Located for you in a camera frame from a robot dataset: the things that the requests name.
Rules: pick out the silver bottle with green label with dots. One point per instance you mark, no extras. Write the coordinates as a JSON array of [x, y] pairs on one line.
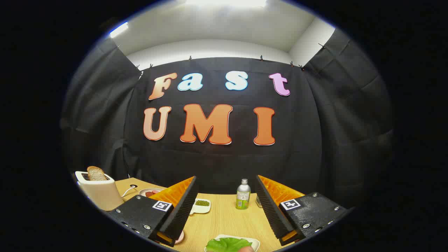
[[243, 196]]

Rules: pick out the white toaster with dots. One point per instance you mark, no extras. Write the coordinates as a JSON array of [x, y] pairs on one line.
[[101, 194]]

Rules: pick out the grey round plate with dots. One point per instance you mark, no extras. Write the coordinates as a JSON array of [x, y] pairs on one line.
[[142, 192]]

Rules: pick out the pile of green beans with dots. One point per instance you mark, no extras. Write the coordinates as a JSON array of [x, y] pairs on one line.
[[202, 203]]

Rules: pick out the pink round plate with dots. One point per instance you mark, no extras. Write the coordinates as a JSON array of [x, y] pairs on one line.
[[180, 238]]

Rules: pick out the green lettuce leaf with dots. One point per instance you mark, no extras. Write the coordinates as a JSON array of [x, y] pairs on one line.
[[227, 245]]

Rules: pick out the brown toasted bread slice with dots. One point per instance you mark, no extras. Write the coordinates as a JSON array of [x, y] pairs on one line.
[[95, 174]]

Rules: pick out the white square plate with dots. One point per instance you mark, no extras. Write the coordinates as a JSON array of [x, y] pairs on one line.
[[255, 242]]

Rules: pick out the black backdrop cloth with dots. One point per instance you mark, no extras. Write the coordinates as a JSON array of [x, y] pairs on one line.
[[217, 164]]

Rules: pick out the white divided dish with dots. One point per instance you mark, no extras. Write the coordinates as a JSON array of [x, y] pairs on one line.
[[203, 210]]

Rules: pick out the ceiling light strip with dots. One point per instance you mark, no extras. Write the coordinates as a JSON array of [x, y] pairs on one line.
[[227, 2]]

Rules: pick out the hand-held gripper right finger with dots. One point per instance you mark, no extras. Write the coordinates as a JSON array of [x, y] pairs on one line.
[[271, 210]]

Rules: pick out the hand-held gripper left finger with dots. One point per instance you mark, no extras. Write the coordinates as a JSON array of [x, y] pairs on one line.
[[182, 213]]

